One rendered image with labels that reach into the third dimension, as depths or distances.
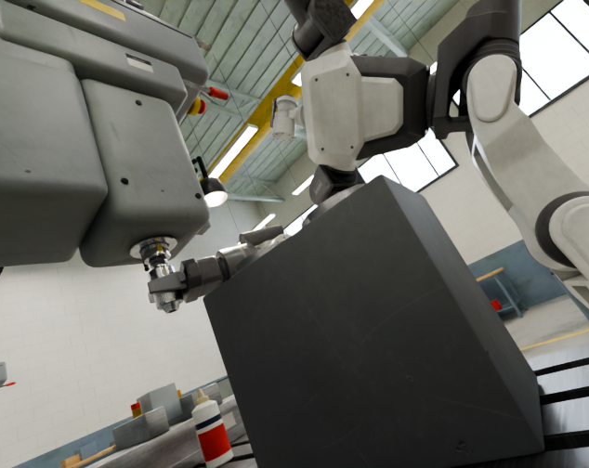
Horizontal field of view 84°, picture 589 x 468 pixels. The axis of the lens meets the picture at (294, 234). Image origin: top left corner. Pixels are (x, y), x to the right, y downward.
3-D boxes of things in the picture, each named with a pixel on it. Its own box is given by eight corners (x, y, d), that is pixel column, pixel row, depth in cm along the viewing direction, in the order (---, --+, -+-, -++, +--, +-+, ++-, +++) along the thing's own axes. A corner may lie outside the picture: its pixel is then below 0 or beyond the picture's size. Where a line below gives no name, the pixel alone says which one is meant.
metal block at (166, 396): (169, 419, 66) (161, 389, 67) (183, 413, 62) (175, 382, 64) (143, 432, 62) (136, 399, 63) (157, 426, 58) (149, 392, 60)
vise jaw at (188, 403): (187, 417, 72) (181, 398, 74) (223, 402, 64) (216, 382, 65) (161, 430, 68) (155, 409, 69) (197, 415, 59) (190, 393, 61)
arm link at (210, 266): (175, 273, 68) (229, 258, 74) (189, 317, 65) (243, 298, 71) (178, 247, 58) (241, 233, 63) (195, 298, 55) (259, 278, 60)
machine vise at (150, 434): (239, 425, 79) (224, 380, 83) (278, 413, 71) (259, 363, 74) (71, 526, 52) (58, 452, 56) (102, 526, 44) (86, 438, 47)
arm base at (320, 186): (364, 213, 101) (344, 196, 110) (377, 173, 95) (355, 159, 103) (323, 214, 94) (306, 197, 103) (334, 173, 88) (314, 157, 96)
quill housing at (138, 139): (175, 265, 75) (140, 155, 86) (220, 217, 63) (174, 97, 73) (79, 275, 61) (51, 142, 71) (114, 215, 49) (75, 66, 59)
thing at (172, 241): (166, 256, 68) (165, 253, 68) (185, 236, 63) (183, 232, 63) (123, 260, 62) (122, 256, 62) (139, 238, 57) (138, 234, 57)
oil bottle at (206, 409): (225, 457, 52) (203, 386, 55) (239, 454, 49) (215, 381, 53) (202, 472, 49) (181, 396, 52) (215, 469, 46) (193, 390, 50)
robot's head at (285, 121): (305, 139, 95) (279, 142, 99) (308, 106, 96) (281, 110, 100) (295, 130, 89) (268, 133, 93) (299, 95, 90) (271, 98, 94)
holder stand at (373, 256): (333, 435, 38) (269, 277, 44) (540, 380, 27) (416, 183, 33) (266, 500, 28) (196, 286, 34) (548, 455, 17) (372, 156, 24)
